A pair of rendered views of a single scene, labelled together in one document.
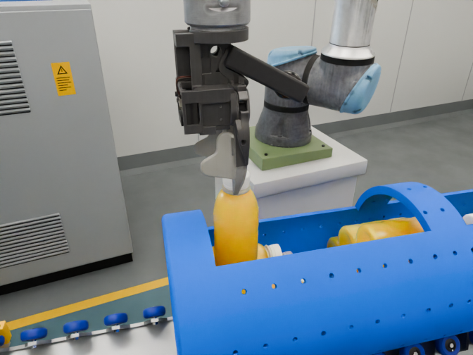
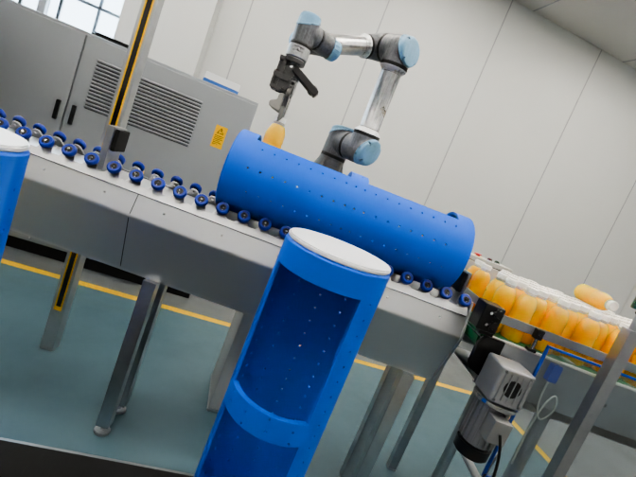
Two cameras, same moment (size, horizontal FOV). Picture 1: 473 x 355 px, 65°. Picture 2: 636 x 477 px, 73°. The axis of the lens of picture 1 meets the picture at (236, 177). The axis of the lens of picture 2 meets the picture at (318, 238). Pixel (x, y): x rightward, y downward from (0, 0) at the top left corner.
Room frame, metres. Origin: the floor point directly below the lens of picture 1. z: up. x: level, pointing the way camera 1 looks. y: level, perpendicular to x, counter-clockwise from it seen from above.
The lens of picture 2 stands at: (-0.99, -0.50, 1.21)
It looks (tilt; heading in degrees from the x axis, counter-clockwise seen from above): 9 degrees down; 9
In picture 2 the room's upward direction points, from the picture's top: 22 degrees clockwise
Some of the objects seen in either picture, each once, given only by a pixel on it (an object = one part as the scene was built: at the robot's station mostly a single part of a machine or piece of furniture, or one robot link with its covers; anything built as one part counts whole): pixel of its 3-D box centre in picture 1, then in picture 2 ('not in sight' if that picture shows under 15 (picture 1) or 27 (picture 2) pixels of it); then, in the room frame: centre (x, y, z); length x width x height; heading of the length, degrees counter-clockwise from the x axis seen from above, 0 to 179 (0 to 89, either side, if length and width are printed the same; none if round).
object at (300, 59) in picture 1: (292, 74); (341, 141); (0.93, -0.14, 1.35); 0.13 x 0.12 x 0.14; 55
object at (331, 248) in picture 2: not in sight; (340, 250); (0.08, -0.40, 1.03); 0.28 x 0.28 x 0.01
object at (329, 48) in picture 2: not in sight; (322, 44); (0.55, -0.02, 1.61); 0.11 x 0.11 x 0.08; 55
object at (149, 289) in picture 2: not in sight; (126, 358); (0.35, 0.20, 0.31); 0.06 x 0.06 x 0.63; 14
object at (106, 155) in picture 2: not in sight; (114, 149); (0.35, 0.49, 1.00); 0.10 x 0.04 x 0.15; 14
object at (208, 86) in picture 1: (213, 80); (287, 77); (0.46, 0.03, 1.45); 0.09 x 0.08 x 0.12; 103
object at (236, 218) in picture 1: (236, 232); (271, 146); (0.46, 0.00, 1.21); 0.07 x 0.07 x 0.19
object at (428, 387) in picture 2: not in sight; (432, 377); (0.99, -0.93, 0.50); 0.04 x 0.04 x 1.00; 14
